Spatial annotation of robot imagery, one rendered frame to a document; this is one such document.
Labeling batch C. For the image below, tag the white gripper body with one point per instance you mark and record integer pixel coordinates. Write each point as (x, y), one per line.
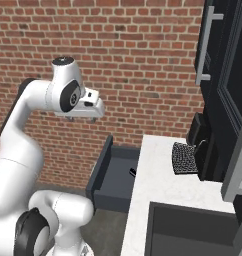
(89, 111)

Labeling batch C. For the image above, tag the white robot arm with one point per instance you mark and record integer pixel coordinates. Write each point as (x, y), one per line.
(16, 173)

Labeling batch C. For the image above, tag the dark grey open drawer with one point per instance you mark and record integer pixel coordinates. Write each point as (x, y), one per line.
(118, 176)

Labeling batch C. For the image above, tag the black coffee machine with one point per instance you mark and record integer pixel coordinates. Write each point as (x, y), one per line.
(203, 150)

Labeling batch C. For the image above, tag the black tall cupboard door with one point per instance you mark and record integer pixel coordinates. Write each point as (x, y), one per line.
(211, 100)

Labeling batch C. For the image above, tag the dark sink basin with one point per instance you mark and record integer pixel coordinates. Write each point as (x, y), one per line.
(189, 233)

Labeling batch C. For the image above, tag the black panelled cupboard door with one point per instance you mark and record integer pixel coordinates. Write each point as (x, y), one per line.
(238, 66)

